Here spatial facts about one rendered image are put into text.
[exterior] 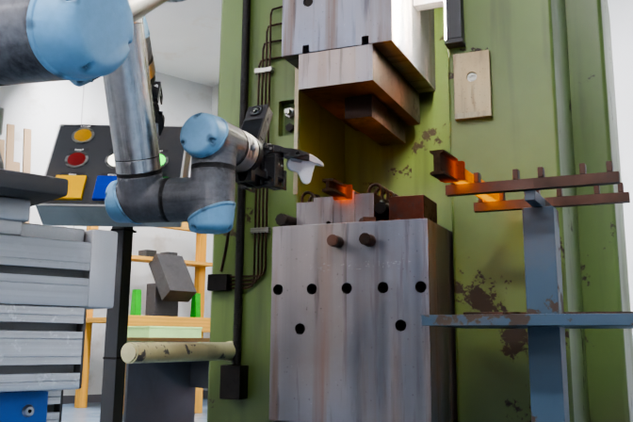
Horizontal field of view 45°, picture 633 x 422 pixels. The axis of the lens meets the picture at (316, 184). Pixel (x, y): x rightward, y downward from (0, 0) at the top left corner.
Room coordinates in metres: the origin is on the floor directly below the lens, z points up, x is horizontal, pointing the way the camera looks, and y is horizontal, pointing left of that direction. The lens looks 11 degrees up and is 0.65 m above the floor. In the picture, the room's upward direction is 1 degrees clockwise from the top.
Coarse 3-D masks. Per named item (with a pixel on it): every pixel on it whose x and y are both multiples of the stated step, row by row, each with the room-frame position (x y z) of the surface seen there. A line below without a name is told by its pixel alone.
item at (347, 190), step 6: (324, 180) 1.73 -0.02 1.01; (330, 180) 1.72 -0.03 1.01; (336, 180) 1.74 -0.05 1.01; (330, 186) 1.73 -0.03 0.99; (336, 186) 1.76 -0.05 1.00; (342, 186) 1.78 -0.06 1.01; (348, 186) 1.80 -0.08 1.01; (324, 192) 1.74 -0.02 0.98; (330, 192) 1.74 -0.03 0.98; (336, 192) 1.74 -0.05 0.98; (342, 192) 1.79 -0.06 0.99; (348, 192) 1.80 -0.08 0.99; (336, 198) 1.81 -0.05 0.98; (342, 198) 1.80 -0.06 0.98; (348, 198) 1.80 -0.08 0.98
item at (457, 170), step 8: (432, 152) 1.33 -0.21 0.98; (440, 152) 1.32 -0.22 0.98; (440, 160) 1.32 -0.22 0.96; (448, 160) 1.37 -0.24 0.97; (456, 160) 1.39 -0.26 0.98; (440, 168) 1.32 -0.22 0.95; (448, 168) 1.36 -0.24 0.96; (456, 168) 1.39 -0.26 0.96; (464, 168) 1.39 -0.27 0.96; (440, 176) 1.34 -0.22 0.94; (448, 176) 1.34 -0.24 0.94; (456, 176) 1.39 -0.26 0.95; (464, 176) 1.39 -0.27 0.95; (472, 176) 1.47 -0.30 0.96; (456, 184) 1.46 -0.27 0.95; (488, 200) 1.63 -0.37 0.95; (496, 200) 1.63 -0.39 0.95
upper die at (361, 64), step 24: (360, 48) 1.80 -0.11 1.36; (312, 72) 1.85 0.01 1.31; (336, 72) 1.82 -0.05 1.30; (360, 72) 1.80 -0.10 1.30; (384, 72) 1.87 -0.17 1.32; (312, 96) 1.92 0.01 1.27; (336, 96) 1.92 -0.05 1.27; (384, 96) 1.91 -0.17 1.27; (408, 96) 2.06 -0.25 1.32; (408, 120) 2.13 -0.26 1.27
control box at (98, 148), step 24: (72, 144) 1.91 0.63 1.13; (96, 144) 1.92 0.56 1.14; (168, 144) 1.92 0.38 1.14; (48, 168) 1.87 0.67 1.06; (72, 168) 1.87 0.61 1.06; (96, 168) 1.88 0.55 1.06; (168, 168) 1.88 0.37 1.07; (48, 216) 1.85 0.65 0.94; (72, 216) 1.85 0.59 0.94; (96, 216) 1.85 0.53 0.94
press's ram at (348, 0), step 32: (288, 0) 1.88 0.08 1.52; (320, 0) 1.84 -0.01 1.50; (352, 0) 1.81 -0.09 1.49; (384, 0) 1.77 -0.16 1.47; (416, 0) 1.94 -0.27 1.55; (288, 32) 1.88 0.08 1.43; (320, 32) 1.84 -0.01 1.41; (352, 32) 1.81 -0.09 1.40; (384, 32) 1.77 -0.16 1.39; (416, 32) 1.97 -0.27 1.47; (416, 64) 1.97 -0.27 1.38
